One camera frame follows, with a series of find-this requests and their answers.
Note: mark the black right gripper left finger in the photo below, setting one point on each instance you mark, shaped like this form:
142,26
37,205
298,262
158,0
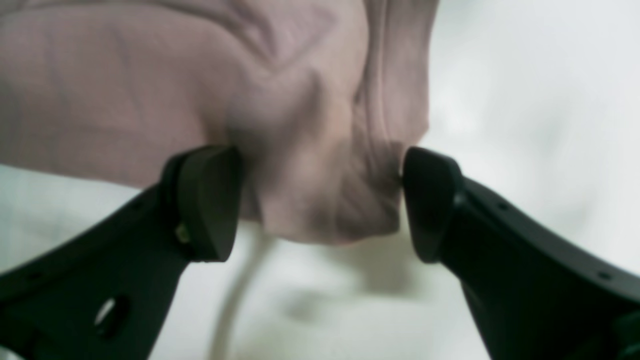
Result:
105,294

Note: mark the mauve T-shirt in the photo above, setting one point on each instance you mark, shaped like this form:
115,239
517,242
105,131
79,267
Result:
321,97

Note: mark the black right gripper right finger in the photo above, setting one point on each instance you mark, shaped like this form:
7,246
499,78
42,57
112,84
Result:
532,294

